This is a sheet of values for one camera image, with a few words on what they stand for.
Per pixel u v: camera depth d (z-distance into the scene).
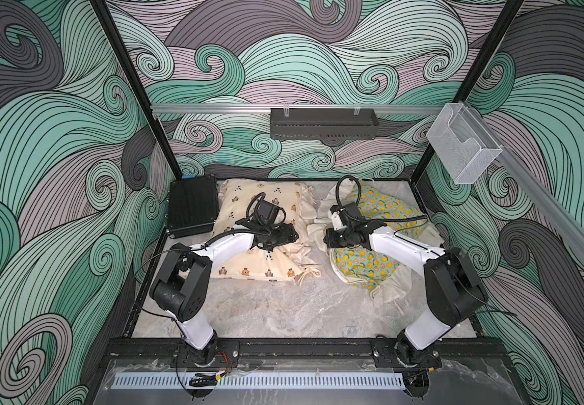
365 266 0.90
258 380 0.70
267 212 0.71
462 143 0.79
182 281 0.47
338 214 0.74
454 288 0.45
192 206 1.05
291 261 0.89
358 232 0.66
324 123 0.98
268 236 0.67
